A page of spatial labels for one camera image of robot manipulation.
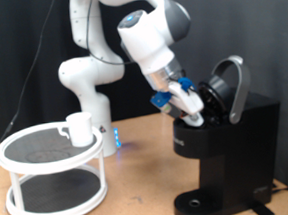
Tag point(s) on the black tape strip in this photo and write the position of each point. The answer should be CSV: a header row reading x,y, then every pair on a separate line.
x,y
262,209

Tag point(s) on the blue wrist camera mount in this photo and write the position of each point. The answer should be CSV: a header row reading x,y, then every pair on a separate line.
x,y
160,99

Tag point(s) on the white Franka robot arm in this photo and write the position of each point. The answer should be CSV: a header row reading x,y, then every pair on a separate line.
x,y
148,40

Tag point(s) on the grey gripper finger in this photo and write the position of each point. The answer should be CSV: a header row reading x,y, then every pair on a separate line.
x,y
195,118

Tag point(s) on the white two-tier turntable rack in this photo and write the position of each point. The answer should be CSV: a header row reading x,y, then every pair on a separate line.
x,y
50,146

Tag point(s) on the black Keurig coffee machine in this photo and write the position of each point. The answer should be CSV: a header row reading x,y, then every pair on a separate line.
x,y
240,146

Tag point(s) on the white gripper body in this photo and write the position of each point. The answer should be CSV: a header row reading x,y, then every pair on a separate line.
x,y
188,102

